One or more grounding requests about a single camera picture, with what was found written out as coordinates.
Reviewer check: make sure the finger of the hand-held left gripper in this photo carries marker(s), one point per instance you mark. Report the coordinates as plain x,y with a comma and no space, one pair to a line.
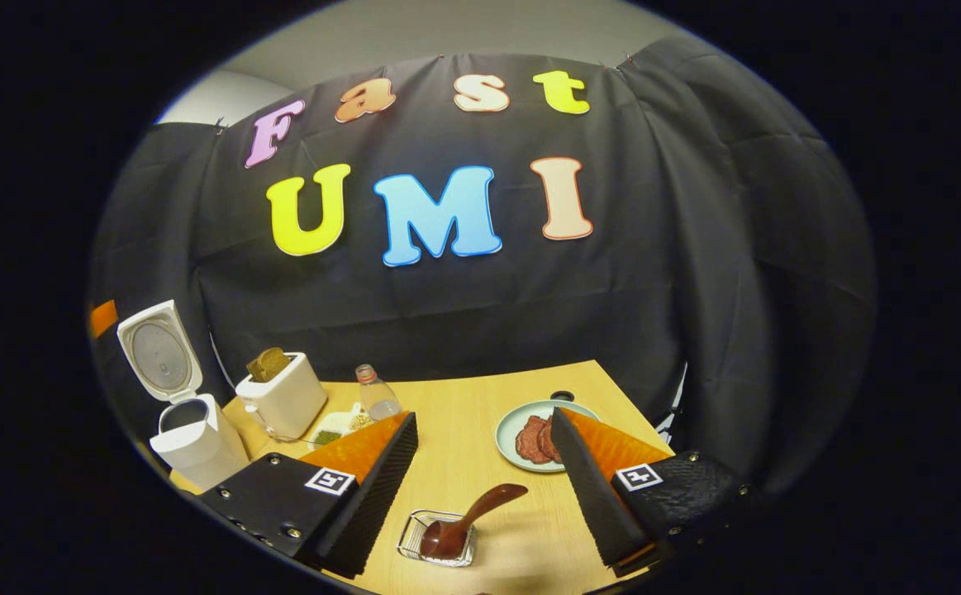
102,318

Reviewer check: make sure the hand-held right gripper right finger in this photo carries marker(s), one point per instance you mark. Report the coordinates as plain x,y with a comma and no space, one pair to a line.
592,496

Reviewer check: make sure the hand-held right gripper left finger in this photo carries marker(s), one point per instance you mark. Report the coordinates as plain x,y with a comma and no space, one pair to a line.
373,496

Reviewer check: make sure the brown wooden spoon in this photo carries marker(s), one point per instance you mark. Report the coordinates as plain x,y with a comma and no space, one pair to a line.
447,537

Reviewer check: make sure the white rice cooker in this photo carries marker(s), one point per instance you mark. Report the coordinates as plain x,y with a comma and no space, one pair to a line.
199,446

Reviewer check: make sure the white divided bean dish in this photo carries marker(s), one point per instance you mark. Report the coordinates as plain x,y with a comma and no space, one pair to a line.
333,434

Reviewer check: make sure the clear plastic bottle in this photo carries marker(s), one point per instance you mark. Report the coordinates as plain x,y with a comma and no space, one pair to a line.
379,401

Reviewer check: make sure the pale green plate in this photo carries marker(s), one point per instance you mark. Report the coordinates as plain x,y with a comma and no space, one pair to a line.
509,434

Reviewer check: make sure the white toaster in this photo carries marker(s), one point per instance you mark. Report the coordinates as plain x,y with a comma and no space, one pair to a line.
286,405

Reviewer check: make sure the brown bread slice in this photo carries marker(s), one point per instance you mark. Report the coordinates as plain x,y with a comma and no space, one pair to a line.
268,364

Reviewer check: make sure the black backdrop cloth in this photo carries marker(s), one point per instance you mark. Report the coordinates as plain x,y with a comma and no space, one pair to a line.
530,314

